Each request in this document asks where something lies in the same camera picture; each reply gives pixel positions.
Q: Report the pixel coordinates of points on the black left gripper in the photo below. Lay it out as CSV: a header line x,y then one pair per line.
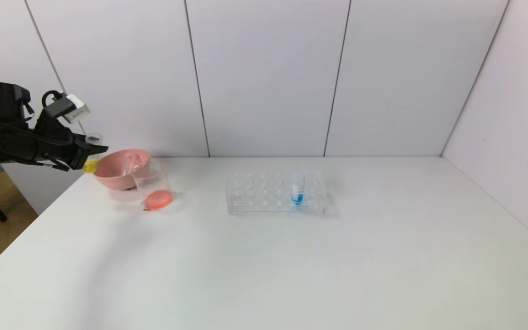
x,y
82,152

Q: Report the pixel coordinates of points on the test tube with yellow pigment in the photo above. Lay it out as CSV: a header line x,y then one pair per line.
x,y
90,166

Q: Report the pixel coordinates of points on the test tube with red pigment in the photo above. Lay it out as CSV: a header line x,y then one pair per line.
x,y
129,164

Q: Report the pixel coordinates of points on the clear plastic beaker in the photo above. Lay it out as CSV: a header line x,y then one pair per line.
x,y
156,199

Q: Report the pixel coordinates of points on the clear plastic test tube rack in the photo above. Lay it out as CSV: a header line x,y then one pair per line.
x,y
259,197

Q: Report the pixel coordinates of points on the test tube with blue pigment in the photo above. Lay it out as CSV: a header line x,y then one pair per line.
x,y
297,198

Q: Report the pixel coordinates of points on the pink plastic bowl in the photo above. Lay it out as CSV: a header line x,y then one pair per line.
x,y
112,176

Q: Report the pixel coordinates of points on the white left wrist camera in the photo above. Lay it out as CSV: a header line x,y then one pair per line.
x,y
74,107

